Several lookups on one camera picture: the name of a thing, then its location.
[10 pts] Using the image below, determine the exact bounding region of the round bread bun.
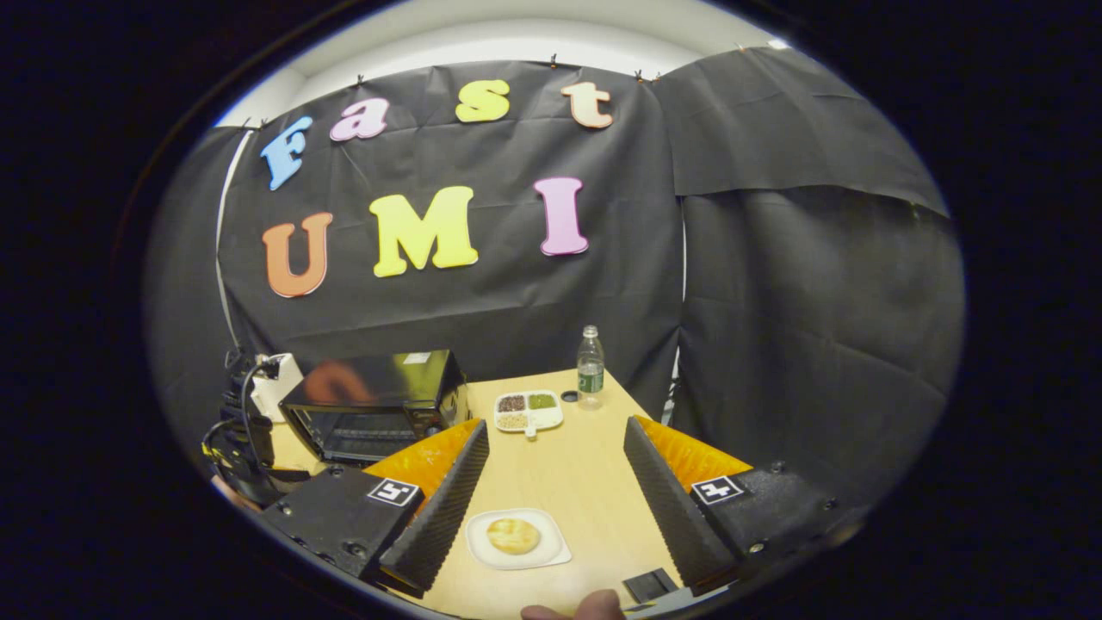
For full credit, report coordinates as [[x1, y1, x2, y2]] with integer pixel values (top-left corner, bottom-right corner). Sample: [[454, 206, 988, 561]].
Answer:
[[486, 517, 542, 556]]

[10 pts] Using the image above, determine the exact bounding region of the white square plate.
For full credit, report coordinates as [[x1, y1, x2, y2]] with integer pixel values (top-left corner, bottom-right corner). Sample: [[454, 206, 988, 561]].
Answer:
[[465, 508, 573, 572]]

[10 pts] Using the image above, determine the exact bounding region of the white divided plate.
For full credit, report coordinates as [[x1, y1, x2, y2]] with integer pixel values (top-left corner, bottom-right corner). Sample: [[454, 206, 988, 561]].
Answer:
[[494, 390, 566, 441]]

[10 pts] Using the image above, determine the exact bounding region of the black backdrop cloth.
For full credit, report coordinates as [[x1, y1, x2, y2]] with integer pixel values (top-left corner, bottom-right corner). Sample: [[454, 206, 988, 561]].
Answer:
[[142, 47, 967, 518]]

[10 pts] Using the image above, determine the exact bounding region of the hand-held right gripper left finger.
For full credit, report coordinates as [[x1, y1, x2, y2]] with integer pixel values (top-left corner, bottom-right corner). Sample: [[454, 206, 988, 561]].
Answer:
[[261, 418, 490, 597]]

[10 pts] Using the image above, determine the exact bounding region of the clear plastic water bottle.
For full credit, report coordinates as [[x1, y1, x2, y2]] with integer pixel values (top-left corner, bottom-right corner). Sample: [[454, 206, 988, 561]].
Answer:
[[577, 325, 606, 411]]

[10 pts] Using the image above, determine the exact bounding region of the black electric oven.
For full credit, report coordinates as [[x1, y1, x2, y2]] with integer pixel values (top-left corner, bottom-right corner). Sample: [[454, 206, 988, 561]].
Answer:
[[280, 349, 471, 467]]

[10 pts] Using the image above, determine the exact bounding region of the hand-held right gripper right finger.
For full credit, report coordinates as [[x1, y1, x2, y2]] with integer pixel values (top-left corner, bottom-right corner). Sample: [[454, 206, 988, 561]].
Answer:
[[622, 415, 866, 595]]

